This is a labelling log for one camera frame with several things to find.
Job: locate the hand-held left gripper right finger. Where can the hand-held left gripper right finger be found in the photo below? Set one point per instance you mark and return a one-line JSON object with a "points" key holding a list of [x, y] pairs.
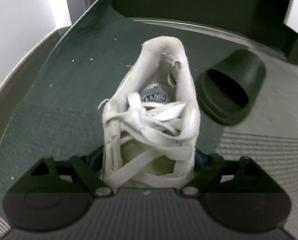
{"points": [[201, 161]]}

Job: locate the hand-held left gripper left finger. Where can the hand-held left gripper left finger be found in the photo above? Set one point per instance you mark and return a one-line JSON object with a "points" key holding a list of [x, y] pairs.
{"points": [[94, 162]]}

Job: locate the cream lace-up sneaker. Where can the cream lace-up sneaker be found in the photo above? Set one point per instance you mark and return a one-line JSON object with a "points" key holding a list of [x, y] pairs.
{"points": [[151, 140]]}

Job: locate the black slide sandal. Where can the black slide sandal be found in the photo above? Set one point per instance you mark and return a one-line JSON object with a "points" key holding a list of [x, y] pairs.
{"points": [[239, 70]]}

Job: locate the grey striped door mat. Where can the grey striped door mat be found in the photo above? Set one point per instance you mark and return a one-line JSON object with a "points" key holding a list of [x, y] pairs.
{"points": [[64, 105]]}

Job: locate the metal door threshold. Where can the metal door threshold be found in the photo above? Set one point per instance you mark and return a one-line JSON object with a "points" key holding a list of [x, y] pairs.
{"points": [[214, 30]]}

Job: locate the dark entrance door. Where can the dark entrance door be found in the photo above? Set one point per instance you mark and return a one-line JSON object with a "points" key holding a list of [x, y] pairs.
{"points": [[189, 0]]}

